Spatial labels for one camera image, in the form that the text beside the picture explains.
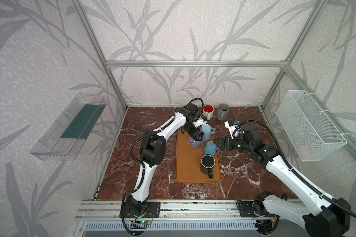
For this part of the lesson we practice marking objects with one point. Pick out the light blue mug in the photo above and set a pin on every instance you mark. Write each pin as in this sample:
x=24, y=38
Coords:
x=207, y=131

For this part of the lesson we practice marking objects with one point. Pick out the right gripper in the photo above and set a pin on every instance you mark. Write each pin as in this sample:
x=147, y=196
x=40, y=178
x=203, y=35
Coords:
x=229, y=143

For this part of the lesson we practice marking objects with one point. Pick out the orange rectangular tray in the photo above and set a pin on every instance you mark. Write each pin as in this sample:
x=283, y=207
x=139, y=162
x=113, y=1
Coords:
x=188, y=163

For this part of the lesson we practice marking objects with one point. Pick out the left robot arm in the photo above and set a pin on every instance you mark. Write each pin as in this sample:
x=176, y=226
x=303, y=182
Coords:
x=150, y=149

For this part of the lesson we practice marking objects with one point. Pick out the aluminium front rail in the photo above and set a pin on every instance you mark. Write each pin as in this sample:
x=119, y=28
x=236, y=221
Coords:
x=197, y=209

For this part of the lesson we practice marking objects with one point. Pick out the blue dotted floral mug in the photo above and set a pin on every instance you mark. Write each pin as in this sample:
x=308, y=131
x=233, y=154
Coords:
x=210, y=149

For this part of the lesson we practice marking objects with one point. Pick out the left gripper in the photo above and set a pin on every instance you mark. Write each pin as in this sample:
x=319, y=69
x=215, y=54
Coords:
x=194, y=132

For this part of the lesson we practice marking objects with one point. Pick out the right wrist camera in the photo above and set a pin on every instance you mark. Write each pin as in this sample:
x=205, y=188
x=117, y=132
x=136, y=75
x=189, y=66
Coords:
x=233, y=128

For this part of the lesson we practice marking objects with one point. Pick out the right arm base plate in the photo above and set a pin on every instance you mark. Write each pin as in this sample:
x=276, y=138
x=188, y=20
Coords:
x=250, y=209

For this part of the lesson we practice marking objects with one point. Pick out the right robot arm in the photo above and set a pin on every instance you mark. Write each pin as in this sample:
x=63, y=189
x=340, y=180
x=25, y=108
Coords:
x=320, y=215

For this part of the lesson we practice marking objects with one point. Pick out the green circuit board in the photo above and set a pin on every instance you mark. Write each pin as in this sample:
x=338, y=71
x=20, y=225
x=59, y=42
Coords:
x=142, y=224

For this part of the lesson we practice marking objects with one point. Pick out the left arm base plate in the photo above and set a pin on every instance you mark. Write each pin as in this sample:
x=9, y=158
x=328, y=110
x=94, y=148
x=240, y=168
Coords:
x=150, y=209

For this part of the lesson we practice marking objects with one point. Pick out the white mug red inside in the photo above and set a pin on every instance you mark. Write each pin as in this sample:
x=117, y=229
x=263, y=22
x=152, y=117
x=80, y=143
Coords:
x=208, y=111

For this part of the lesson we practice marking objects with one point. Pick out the black mug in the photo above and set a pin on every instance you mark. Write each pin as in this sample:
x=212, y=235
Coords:
x=207, y=164

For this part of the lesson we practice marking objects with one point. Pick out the lilac mug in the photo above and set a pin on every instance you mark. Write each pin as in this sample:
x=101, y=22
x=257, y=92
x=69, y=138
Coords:
x=196, y=144

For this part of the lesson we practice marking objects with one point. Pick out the clear plastic wall bin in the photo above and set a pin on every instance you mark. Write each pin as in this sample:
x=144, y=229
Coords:
x=67, y=135

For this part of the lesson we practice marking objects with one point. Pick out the white wire mesh basket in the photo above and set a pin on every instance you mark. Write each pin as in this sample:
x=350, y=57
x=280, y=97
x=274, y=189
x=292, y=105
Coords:
x=310, y=130

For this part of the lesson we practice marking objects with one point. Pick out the grey mug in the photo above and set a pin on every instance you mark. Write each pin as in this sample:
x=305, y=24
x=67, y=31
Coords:
x=223, y=110

